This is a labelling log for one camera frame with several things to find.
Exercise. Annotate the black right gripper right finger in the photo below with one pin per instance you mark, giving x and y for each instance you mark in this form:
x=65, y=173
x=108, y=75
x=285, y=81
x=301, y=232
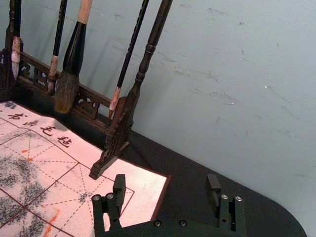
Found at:
x=213, y=192

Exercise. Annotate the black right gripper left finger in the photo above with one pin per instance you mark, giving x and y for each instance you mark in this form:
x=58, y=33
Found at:
x=119, y=190

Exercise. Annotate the black table cloth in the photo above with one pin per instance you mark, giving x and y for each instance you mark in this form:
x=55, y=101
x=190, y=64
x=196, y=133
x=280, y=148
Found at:
x=187, y=168

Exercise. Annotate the white calligraphy felt mat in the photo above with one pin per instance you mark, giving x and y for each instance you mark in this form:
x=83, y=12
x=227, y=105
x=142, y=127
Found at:
x=61, y=172

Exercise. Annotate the large brush with brown bristles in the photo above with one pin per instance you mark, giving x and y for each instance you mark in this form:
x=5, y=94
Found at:
x=74, y=54

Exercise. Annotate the slim black brush pointed tip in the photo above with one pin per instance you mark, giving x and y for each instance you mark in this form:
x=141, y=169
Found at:
x=130, y=47

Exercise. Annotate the dark carved wooden brush rack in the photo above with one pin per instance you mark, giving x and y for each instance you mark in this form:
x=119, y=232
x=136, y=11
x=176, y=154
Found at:
x=153, y=37

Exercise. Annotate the thin black brush pale ferrule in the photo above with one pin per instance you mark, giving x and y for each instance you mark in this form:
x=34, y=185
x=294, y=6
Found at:
x=57, y=42

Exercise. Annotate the black brush with white tip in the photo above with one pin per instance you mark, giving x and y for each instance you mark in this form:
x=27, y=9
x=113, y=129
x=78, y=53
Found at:
x=15, y=56

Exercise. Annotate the plain pale wall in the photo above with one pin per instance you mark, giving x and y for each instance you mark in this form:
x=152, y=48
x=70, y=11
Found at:
x=234, y=61

